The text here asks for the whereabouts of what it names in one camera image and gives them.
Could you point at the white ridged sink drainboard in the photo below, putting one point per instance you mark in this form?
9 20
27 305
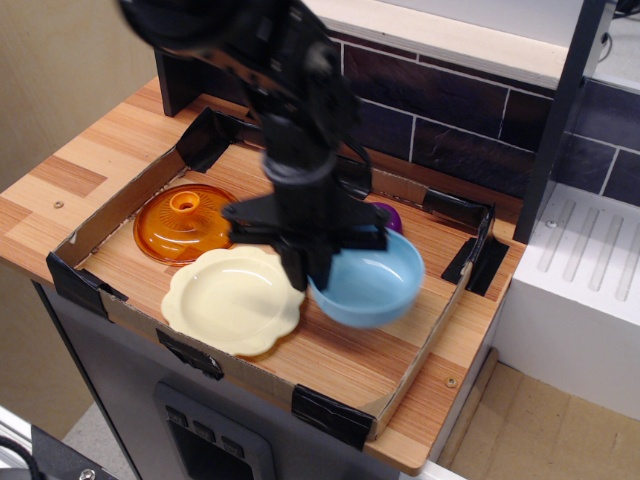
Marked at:
571 314

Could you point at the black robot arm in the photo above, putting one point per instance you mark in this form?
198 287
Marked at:
281 54

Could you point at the dark vertical post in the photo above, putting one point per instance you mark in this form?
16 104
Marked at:
582 58

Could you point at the grey oven control panel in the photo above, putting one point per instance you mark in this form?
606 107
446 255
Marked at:
210 445

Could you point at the cream scalloped plate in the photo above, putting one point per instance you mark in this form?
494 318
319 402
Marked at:
238 301

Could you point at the purple toy eggplant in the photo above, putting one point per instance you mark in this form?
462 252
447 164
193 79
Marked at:
394 221

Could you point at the light blue bowl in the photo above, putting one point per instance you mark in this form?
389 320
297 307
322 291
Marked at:
370 288

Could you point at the light wooden shelf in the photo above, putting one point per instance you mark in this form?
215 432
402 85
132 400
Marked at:
489 51

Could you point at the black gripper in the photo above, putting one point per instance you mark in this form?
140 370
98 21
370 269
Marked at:
308 212

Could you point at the orange transparent pot lid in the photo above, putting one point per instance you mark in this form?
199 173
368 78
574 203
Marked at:
181 223

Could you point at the cardboard fence with black tape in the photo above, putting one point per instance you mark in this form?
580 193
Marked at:
375 360

